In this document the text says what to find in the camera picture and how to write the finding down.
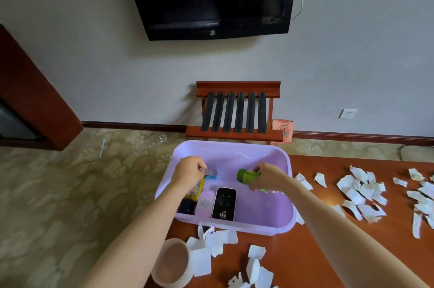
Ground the red wooden luggage rack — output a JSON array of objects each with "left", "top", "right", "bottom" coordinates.
[{"left": 185, "top": 81, "right": 284, "bottom": 143}]

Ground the green plastic bottle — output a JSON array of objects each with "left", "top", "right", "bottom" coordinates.
[{"left": 237, "top": 169, "right": 261, "bottom": 185}]

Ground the purple plastic basket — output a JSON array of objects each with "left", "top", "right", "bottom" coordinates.
[{"left": 155, "top": 140, "right": 297, "bottom": 236}]

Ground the white tape roll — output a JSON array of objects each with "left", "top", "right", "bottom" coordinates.
[{"left": 151, "top": 238, "right": 194, "bottom": 288}]

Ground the pink paper packet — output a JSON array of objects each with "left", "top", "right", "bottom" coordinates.
[{"left": 271, "top": 119, "right": 295, "bottom": 145}]

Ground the black floor cable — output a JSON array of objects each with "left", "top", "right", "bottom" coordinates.
[{"left": 397, "top": 144, "right": 434, "bottom": 162}]

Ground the black rectangular box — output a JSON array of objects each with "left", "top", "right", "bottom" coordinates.
[{"left": 210, "top": 187, "right": 237, "bottom": 222}]

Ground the pile of white paper scraps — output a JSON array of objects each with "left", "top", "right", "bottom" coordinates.
[
  {"left": 336, "top": 165, "right": 388, "bottom": 224},
  {"left": 393, "top": 168, "right": 434, "bottom": 240},
  {"left": 186, "top": 224, "right": 276, "bottom": 288}
]

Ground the person's right hand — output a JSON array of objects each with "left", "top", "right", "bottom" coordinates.
[{"left": 249, "top": 162, "right": 292, "bottom": 193}]

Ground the person's right forearm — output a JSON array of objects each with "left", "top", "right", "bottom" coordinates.
[{"left": 281, "top": 176, "right": 430, "bottom": 288}]

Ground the person's left forearm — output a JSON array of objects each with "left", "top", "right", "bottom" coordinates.
[{"left": 80, "top": 181, "right": 195, "bottom": 288}]

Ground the small black box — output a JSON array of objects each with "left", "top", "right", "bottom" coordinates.
[{"left": 177, "top": 198, "right": 197, "bottom": 216}]

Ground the person's left hand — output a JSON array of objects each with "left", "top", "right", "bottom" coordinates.
[{"left": 169, "top": 156, "right": 208, "bottom": 197}]

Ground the brown wooden cabinet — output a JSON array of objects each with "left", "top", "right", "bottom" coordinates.
[{"left": 0, "top": 23, "right": 83, "bottom": 151}]

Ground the brown wooden baseboard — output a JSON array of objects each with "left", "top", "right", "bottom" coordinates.
[{"left": 81, "top": 121, "right": 434, "bottom": 147}]

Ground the yellow small box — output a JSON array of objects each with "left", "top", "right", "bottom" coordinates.
[{"left": 185, "top": 178, "right": 206, "bottom": 202}]

